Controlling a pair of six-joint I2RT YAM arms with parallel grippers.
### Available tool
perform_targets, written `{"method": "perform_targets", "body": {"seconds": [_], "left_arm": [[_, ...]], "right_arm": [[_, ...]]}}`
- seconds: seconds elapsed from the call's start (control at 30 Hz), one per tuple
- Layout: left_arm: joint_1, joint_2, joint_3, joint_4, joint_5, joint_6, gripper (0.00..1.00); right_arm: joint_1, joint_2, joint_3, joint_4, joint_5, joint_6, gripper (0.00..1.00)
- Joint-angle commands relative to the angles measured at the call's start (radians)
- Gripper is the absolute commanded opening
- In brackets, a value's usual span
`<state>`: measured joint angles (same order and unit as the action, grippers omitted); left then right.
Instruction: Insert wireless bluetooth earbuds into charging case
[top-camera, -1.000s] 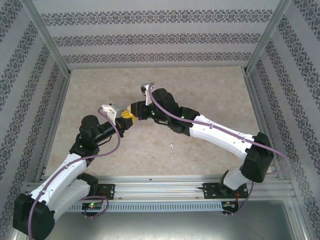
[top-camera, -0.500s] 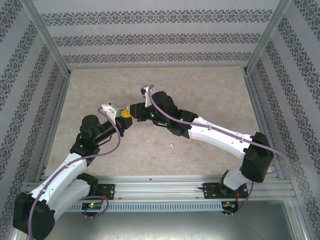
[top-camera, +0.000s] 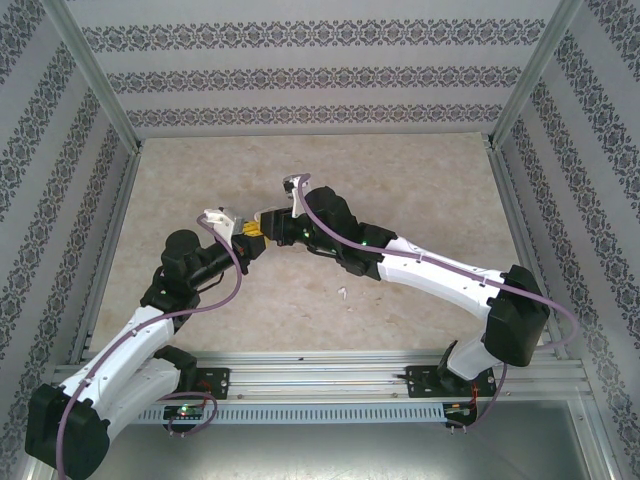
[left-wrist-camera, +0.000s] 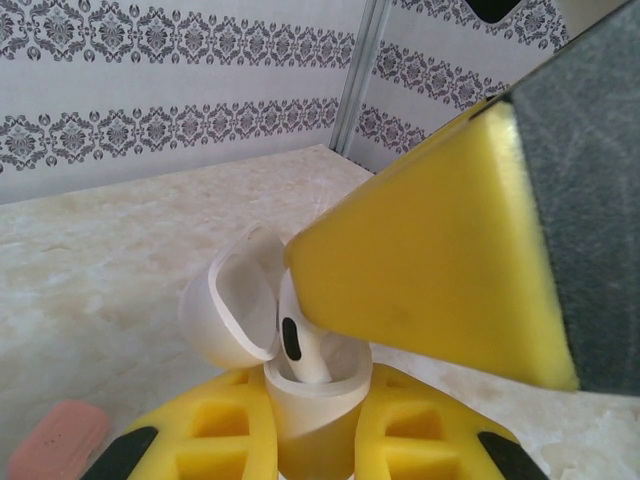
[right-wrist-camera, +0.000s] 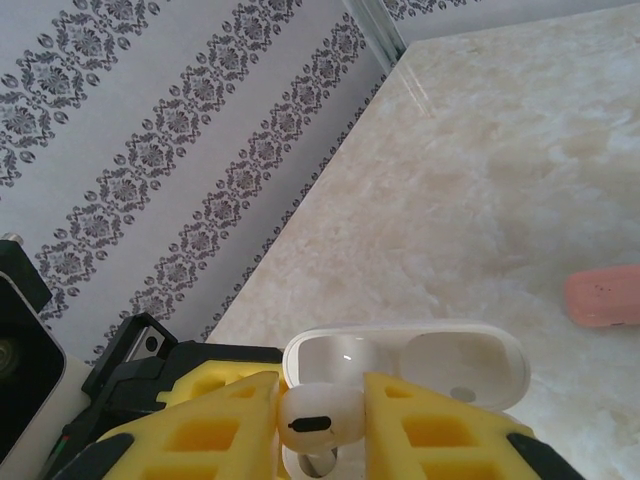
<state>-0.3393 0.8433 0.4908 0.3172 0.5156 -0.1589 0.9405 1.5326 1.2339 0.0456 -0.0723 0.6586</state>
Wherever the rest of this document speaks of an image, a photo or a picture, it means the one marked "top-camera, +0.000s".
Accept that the small circuit board green light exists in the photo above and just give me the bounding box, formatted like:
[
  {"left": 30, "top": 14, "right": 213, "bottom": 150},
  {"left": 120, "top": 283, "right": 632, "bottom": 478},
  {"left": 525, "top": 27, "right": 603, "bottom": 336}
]
[{"left": 163, "top": 404, "right": 207, "bottom": 420}]

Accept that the grey metal panel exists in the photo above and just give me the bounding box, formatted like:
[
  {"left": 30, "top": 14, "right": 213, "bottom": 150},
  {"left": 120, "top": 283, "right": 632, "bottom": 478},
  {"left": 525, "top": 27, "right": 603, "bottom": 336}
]
[{"left": 99, "top": 419, "right": 616, "bottom": 480}]

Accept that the thin black left gripper wire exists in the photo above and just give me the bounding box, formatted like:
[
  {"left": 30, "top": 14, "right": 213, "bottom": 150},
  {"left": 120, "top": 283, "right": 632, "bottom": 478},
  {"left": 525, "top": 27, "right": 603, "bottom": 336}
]
[{"left": 198, "top": 272, "right": 226, "bottom": 296}]

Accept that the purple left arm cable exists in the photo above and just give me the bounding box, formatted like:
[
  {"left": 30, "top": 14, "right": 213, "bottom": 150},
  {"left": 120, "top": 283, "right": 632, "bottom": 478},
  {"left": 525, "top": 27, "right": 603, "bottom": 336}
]
[{"left": 55, "top": 212, "right": 247, "bottom": 480}]

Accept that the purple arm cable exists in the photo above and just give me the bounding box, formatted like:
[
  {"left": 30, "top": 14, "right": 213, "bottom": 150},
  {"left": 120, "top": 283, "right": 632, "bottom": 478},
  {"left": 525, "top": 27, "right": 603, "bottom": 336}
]
[
  {"left": 287, "top": 172, "right": 581, "bottom": 436},
  {"left": 55, "top": 212, "right": 247, "bottom": 480}
]

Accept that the aluminium side floor rail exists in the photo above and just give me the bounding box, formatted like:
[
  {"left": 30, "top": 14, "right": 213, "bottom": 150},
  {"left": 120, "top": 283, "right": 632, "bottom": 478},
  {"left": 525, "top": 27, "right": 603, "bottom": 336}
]
[
  {"left": 67, "top": 147, "right": 146, "bottom": 364},
  {"left": 487, "top": 144, "right": 572, "bottom": 361}
]

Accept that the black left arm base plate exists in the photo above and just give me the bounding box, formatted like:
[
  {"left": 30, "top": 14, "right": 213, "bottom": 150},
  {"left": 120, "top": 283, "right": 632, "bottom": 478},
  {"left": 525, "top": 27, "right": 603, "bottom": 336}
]
[{"left": 192, "top": 368, "right": 231, "bottom": 401}]

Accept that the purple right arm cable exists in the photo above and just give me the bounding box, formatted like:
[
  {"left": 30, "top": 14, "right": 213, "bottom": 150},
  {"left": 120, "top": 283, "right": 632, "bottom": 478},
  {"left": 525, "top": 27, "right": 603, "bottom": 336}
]
[{"left": 287, "top": 172, "right": 581, "bottom": 436}]

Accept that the aluminium mounting rail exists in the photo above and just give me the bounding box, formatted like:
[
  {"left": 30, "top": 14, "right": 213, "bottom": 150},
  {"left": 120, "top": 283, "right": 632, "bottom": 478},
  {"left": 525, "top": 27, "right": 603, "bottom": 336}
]
[{"left": 47, "top": 349, "right": 589, "bottom": 404}]

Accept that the slotted grey cable duct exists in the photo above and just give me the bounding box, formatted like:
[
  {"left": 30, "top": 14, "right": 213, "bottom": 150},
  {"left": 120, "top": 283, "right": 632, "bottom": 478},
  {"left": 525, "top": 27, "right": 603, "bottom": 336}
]
[{"left": 137, "top": 403, "right": 446, "bottom": 424}]

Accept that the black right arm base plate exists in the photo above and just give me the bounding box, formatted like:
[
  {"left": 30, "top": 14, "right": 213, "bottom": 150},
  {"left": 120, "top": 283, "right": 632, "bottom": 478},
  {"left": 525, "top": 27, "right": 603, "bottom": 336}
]
[{"left": 407, "top": 364, "right": 499, "bottom": 399}]

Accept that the aluminium frame post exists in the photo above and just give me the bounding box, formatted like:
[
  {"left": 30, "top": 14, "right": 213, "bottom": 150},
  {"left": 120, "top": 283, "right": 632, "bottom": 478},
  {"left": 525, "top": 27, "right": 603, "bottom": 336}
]
[
  {"left": 41, "top": 0, "right": 145, "bottom": 154},
  {"left": 485, "top": 0, "right": 585, "bottom": 151}
]

